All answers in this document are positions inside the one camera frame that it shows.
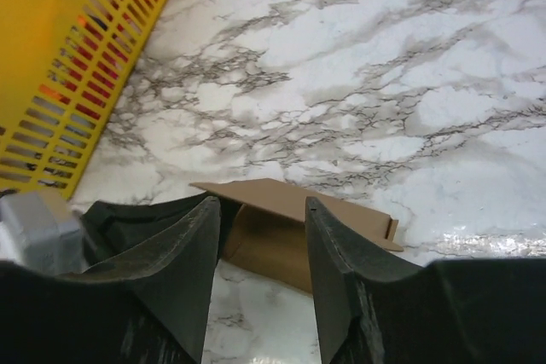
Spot brown cardboard paper box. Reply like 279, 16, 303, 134
190, 178, 403, 294

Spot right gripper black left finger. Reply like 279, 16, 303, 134
59, 196, 221, 363

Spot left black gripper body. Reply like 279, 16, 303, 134
80, 194, 206, 267

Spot yellow plastic basket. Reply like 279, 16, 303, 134
1, 0, 166, 198

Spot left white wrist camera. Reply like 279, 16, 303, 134
1, 188, 84, 275

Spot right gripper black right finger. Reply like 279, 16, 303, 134
305, 197, 421, 363

